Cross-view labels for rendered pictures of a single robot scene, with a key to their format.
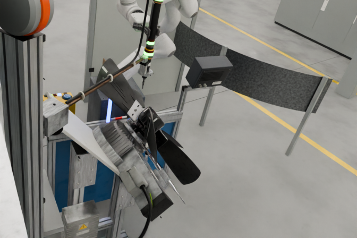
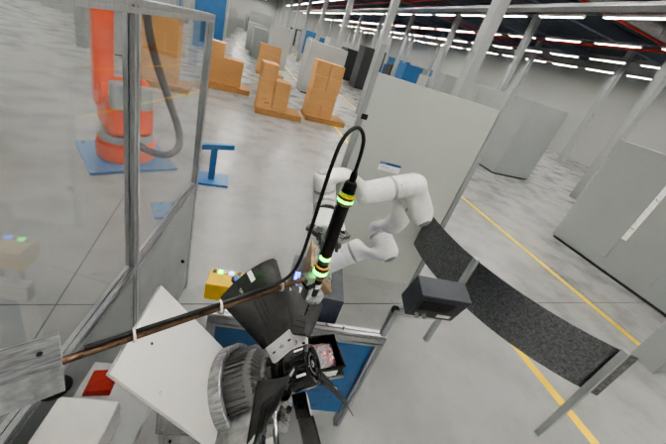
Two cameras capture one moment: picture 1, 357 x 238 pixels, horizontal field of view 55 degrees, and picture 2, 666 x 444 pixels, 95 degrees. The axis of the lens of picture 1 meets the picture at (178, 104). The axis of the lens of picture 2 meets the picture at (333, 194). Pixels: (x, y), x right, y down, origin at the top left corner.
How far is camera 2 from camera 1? 76 cm
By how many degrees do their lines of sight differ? 23
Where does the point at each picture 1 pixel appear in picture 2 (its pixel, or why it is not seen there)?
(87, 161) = not seen: hidden behind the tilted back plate
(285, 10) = (570, 227)
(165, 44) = (385, 247)
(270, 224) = not seen: outside the picture
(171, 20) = (395, 222)
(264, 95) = (517, 339)
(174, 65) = (414, 257)
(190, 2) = (421, 207)
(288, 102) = (554, 364)
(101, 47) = not seen: hidden behind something
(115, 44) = (353, 220)
